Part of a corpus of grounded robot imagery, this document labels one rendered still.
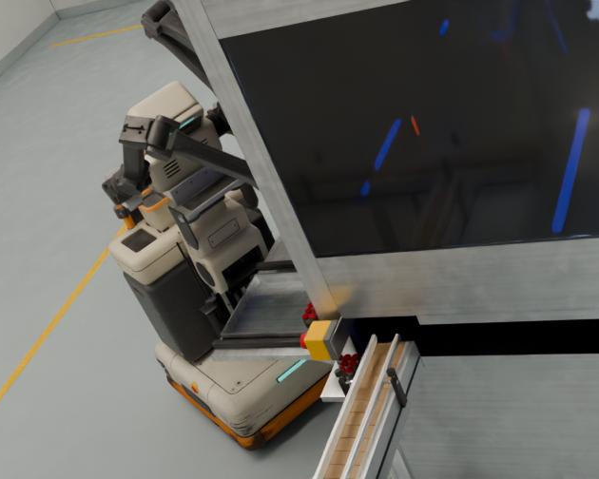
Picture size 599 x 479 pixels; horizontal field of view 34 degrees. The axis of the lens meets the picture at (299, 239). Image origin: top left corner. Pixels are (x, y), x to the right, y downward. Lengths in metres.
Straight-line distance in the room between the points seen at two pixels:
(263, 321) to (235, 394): 0.83
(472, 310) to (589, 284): 0.28
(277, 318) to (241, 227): 0.68
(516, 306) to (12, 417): 2.90
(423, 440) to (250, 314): 0.61
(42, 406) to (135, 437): 0.64
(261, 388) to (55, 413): 1.24
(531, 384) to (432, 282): 0.37
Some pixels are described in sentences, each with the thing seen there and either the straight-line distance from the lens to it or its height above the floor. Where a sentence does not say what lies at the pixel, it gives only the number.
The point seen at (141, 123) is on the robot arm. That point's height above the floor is 1.49.
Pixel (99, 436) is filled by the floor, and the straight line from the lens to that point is 4.25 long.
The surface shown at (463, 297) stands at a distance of 2.30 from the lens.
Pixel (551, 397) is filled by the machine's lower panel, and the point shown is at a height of 0.74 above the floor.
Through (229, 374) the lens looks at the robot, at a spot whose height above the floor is 0.28.
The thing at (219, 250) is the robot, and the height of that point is 0.80.
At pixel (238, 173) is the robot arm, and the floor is 1.26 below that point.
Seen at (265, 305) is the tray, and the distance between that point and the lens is 2.85.
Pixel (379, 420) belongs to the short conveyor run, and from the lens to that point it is 2.28.
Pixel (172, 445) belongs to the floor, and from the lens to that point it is 3.99.
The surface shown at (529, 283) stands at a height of 1.10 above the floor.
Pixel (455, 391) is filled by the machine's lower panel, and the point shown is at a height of 0.76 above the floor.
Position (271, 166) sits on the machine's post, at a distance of 2.21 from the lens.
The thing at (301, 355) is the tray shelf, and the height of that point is 0.88.
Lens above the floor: 2.48
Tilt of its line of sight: 32 degrees down
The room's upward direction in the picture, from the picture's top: 24 degrees counter-clockwise
